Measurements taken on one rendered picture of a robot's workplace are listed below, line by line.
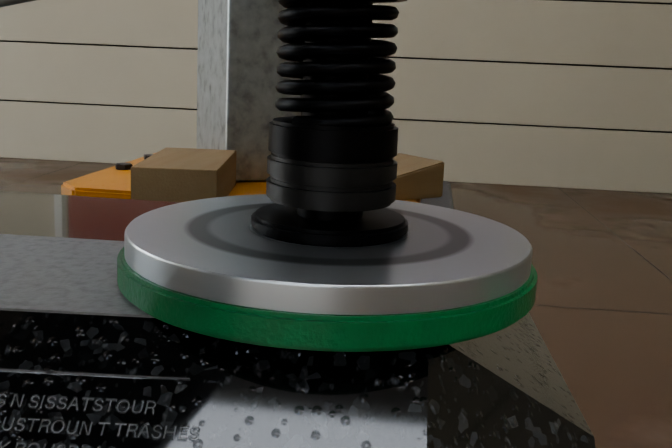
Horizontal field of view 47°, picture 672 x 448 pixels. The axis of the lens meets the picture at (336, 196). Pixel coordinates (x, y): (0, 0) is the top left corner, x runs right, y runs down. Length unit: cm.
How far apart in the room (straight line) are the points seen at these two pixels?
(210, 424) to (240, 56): 83
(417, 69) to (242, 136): 534
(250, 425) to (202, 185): 60
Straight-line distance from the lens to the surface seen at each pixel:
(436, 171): 107
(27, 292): 41
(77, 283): 42
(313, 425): 34
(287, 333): 32
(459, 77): 645
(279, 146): 39
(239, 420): 34
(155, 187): 92
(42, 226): 55
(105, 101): 692
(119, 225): 55
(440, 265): 36
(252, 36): 113
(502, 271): 36
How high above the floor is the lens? 96
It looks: 10 degrees down
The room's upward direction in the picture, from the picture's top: 2 degrees clockwise
